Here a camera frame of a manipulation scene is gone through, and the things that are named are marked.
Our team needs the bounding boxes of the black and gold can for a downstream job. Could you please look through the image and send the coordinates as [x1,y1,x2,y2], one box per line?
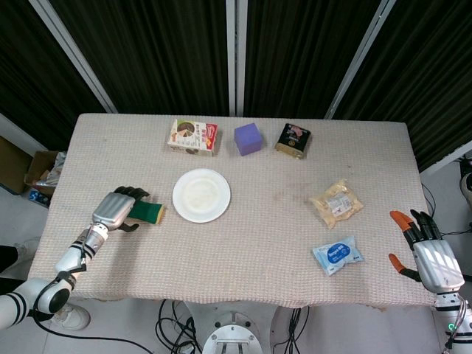
[274,122,313,160]

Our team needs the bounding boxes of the black floor cables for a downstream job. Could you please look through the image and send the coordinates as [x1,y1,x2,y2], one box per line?
[157,299,203,354]

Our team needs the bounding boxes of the white sneaker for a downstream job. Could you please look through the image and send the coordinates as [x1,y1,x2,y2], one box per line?
[12,236,41,259]
[49,304,91,331]

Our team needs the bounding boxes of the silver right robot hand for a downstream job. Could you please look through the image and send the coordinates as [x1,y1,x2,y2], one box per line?
[388,209,465,294]

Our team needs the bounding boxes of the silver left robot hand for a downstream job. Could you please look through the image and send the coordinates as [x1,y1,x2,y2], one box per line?
[91,186,152,234]

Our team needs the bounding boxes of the clear bag of nuts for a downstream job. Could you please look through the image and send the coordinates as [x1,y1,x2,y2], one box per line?
[308,178,365,231]

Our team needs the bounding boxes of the purple cube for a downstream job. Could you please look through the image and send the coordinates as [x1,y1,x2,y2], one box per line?
[234,122,264,157]

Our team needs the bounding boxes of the beige checkered tablecloth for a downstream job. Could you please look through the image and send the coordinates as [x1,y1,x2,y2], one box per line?
[29,112,444,308]

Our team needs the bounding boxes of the cardboard box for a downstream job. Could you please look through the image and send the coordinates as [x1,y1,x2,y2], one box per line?
[23,150,62,195]

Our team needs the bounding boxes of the printed snack box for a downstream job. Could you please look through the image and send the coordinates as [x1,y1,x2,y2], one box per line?
[167,118,219,158]

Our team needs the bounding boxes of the blue white pouch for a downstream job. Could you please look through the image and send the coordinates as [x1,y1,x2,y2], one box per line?
[312,235,365,277]

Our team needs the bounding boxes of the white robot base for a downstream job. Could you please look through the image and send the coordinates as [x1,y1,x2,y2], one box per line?
[183,301,287,354]

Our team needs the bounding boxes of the green yellow sponge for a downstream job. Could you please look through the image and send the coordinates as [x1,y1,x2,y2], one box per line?
[127,200,166,225]

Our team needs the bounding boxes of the black cable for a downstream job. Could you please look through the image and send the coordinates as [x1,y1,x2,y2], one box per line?
[420,182,472,237]

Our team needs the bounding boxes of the white round plate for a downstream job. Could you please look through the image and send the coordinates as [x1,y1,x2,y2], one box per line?
[172,167,232,223]

